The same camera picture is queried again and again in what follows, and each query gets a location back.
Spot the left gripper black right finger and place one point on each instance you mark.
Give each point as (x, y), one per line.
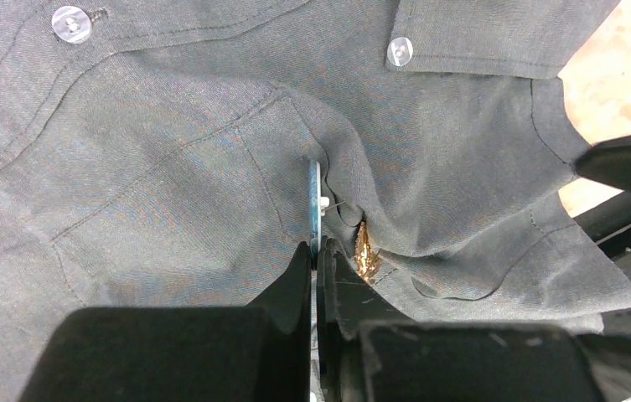
(370, 351)

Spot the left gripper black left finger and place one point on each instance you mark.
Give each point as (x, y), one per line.
(258, 352)

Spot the gold brooch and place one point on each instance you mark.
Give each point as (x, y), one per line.
(368, 261)

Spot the round portrait pin badge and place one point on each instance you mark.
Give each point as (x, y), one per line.
(317, 205)

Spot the grey button shirt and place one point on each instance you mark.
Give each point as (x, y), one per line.
(155, 153)

